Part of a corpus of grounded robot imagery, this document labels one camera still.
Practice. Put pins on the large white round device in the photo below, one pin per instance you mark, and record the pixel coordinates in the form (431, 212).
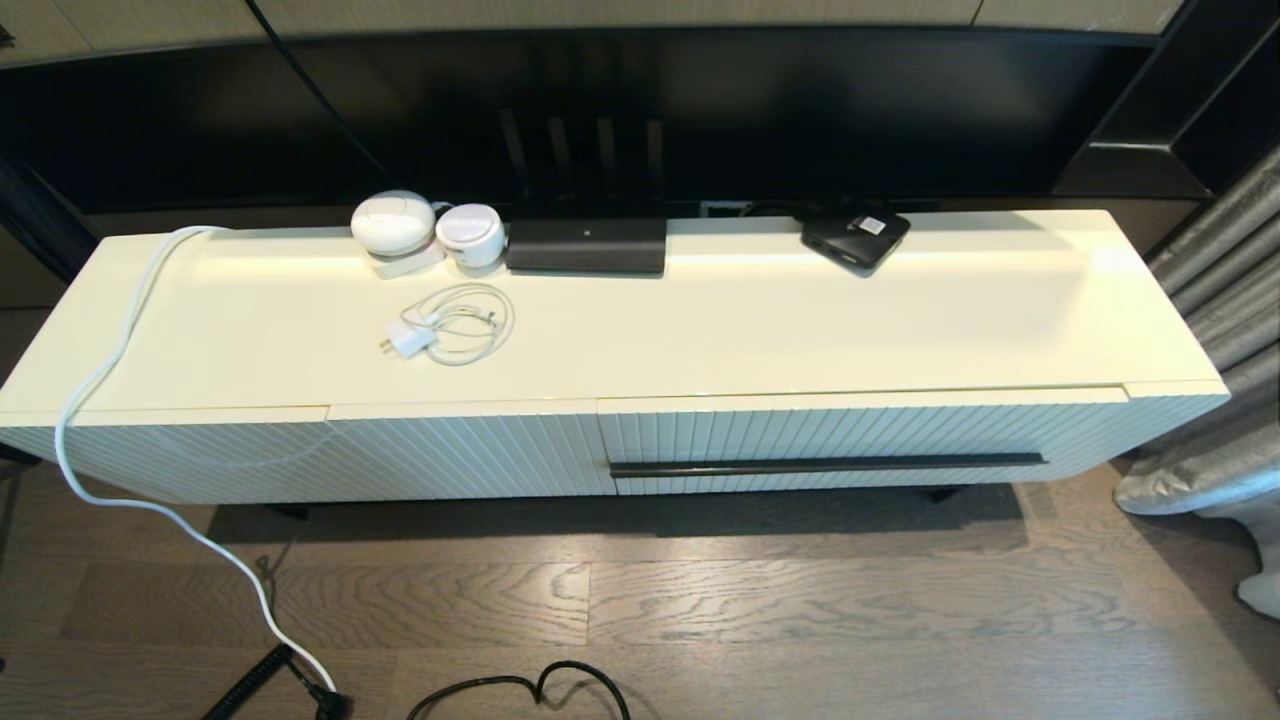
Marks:
(393, 223)

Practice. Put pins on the black shelf unit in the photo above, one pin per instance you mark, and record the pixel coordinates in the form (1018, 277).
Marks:
(1230, 110)

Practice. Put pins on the white fluted drawer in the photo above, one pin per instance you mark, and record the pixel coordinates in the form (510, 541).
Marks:
(800, 435)

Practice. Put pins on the black power plug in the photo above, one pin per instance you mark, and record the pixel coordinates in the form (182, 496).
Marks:
(330, 706)

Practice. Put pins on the black television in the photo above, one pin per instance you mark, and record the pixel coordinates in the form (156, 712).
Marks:
(800, 110)

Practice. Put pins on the white charger adapter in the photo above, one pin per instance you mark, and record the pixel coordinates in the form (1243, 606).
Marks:
(412, 338)

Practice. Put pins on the black router with antennas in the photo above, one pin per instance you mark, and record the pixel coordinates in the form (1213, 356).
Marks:
(585, 245)

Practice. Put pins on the dark grey curtain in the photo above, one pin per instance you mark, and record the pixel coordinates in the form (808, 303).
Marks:
(40, 220)

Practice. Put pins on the small black set-top box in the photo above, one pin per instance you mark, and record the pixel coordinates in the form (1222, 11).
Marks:
(855, 240)

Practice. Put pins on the small white round device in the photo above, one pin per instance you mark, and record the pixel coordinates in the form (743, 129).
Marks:
(470, 233)

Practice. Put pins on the white tv cabinet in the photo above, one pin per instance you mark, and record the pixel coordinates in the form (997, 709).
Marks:
(250, 320)

